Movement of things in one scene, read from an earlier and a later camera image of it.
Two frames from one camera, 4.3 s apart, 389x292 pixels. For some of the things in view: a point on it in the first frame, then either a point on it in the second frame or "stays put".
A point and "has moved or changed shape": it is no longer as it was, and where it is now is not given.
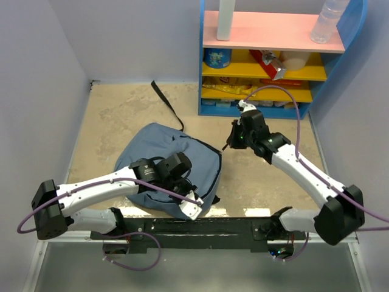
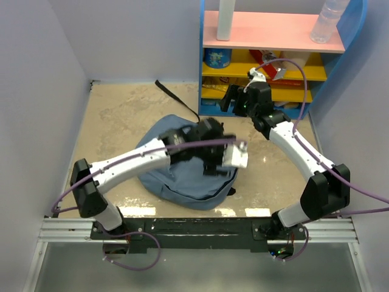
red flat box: [268, 82] stays put
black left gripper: [189, 187] to [210, 168]
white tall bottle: [225, 16] stays put
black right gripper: [233, 140] to [235, 93]
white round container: [294, 60] stays put
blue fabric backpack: [157, 141] has moved or changed shape
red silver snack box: [269, 62] stays put
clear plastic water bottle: [327, 20] stays put
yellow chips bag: [239, 85] stays put
